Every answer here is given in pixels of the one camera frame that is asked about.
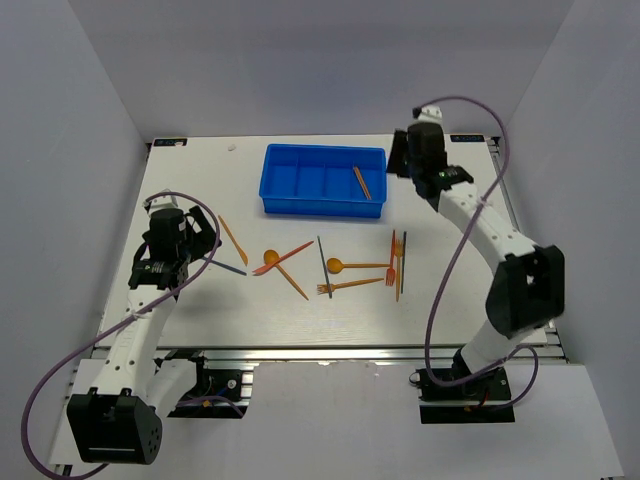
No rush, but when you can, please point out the grey-blue chopstick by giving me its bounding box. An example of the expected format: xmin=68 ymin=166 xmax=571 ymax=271
xmin=400 ymin=231 xmax=407 ymax=295
xmin=316 ymin=235 xmax=333 ymax=299

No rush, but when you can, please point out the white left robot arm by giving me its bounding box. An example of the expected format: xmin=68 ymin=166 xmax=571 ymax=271
xmin=66 ymin=200 xmax=220 ymax=465

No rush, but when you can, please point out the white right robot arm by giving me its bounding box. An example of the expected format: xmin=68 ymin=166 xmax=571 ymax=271
xmin=387 ymin=121 xmax=565 ymax=399

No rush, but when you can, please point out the orange plastic knife left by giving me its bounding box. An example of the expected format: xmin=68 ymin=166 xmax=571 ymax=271
xmin=218 ymin=215 xmax=249 ymax=266

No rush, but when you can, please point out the blue chopstick left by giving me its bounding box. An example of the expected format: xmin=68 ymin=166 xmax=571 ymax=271
xmin=202 ymin=258 xmax=247 ymax=276

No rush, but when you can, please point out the right table label sticker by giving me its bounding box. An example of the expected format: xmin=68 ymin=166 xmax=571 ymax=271
xmin=449 ymin=134 xmax=485 ymax=143

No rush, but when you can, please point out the table label sticker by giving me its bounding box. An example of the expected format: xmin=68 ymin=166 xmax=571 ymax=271
xmin=449 ymin=134 xmax=485 ymax=143
xmin=152 ymin=138 xmax=188 ymax=148

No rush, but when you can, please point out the red-orange plastic knife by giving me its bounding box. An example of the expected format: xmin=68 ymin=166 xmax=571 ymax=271
xmin=252 ymin=241 xmax=313 ymax=276

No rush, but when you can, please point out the orange spoon left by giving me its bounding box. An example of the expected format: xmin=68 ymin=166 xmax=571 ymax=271
xmin=263 ymin=250 xmax=309 ymax=300

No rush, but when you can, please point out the orange spoon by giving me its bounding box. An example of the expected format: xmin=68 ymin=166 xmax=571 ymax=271
xmin=326 ymin=257 xmax=389 ymax=275
xmin=263 ymin=250 xmax=309 ymax=300

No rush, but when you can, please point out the orange chopstick long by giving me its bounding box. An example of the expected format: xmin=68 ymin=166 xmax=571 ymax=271
xmin=392 ymin=231 xmax=400 ymax=300

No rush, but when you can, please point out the left table label sticker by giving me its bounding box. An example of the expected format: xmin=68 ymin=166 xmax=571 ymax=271
xmin=152 ymin=138 xmax=188 ymax=148

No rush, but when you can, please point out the blue divided plastic bin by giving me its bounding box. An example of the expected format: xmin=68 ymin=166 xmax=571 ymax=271
xmin=259 ymin=143 xmax=387 ymax=219

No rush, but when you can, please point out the red-orange fork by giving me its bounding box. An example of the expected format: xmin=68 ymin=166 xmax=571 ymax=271
xmin=385 ymin=240 xmax=396 ymax=286

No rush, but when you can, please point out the orange spoon centre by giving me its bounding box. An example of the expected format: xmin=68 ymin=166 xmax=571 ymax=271
xmin=326 ymin=257 xmax=389 ymax=275

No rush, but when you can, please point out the orange fork lower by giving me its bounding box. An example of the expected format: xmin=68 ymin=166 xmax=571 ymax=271
xmin=317 ymin=277 xmax=383 ymax=295

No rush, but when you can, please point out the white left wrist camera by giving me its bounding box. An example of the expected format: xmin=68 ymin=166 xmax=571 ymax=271
xmin=143 ymin=195 xmax=179 ymax=216

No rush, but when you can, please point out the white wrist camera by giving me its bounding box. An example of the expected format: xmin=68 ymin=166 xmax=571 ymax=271
xmin=143 ymin=195 xmax=179 ymax=216
xmin=412 ymin=104 xmax=443 ymax=125

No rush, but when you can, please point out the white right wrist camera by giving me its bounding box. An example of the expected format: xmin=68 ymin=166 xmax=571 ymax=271
xmin=412 ymin=104 xmax=443 ymax=125

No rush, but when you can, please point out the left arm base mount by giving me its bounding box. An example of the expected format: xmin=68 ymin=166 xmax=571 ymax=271
xmin=164 ymin=349 xmax=248 ymax=419

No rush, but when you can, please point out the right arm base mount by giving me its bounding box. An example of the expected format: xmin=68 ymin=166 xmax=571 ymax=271
xmin=409 ymin=367 xmax=515 ymax=425

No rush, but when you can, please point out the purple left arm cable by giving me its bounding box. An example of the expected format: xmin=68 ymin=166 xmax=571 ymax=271
xmin=19 ymin=191 xmax=222 ymax=479

